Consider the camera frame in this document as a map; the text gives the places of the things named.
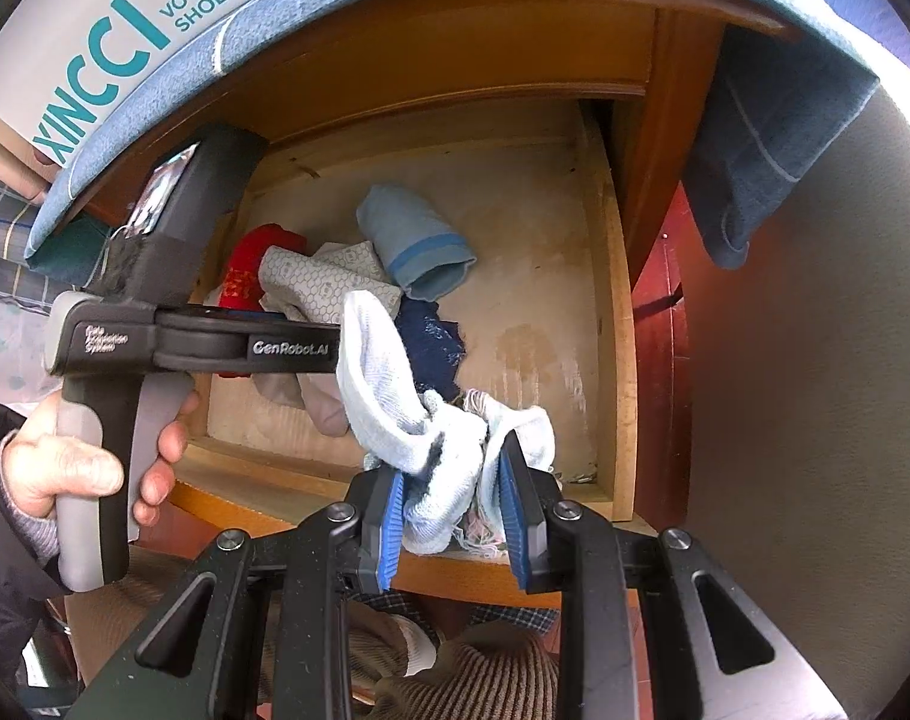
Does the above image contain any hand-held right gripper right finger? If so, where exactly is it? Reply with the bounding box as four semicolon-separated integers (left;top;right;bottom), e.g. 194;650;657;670
496;431;850;720

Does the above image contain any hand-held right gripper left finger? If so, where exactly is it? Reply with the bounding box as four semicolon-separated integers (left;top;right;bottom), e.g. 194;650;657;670
68;465;407;720

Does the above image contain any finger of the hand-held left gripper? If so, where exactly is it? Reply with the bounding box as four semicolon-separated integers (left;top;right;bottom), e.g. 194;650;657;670
151;307;347;380

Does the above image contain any honeycomb patterned underwear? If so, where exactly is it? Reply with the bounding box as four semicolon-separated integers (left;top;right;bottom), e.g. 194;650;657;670
258;240;403;323

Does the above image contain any white terry sock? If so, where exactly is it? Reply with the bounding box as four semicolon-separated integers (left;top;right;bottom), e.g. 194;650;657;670
335;289;490;556

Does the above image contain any light blue sock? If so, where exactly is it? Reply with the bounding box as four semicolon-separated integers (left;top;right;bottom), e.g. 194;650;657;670
356;184;480;301

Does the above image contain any wooden drawer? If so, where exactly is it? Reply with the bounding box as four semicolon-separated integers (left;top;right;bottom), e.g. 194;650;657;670
166;101;658;612

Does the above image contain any grey underwear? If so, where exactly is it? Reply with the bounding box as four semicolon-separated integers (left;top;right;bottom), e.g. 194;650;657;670
254;371;351;437

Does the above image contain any red underwear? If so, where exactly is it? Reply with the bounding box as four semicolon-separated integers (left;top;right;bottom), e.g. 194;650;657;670
218;223;310;312

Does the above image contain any navy underwear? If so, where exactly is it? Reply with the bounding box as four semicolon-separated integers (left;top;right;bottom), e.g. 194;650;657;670
391;298;467;398

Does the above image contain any person's left hand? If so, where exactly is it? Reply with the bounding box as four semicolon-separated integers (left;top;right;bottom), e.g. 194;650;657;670
0;390;201;530

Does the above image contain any dotted white sheet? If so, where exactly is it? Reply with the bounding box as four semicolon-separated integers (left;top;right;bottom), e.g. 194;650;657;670
0;292;70;410

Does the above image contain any plaid cloth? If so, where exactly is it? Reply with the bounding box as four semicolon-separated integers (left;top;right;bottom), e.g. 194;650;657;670
365;591;561;635

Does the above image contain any small white cloth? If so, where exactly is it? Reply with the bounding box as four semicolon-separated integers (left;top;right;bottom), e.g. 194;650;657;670
395;615;441;680

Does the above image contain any plaid bedding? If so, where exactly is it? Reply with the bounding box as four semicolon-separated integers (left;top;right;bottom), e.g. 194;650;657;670
0;165;96;301

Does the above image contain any white shoe box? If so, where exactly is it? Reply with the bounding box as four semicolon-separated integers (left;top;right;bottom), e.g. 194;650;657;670
0;0;396;173

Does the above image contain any wooden nightstand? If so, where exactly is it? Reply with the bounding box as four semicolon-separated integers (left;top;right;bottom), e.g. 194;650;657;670
80;0;801;293

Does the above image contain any blue cloth cover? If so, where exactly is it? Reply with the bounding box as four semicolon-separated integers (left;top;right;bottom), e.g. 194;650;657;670
23;0;884;271

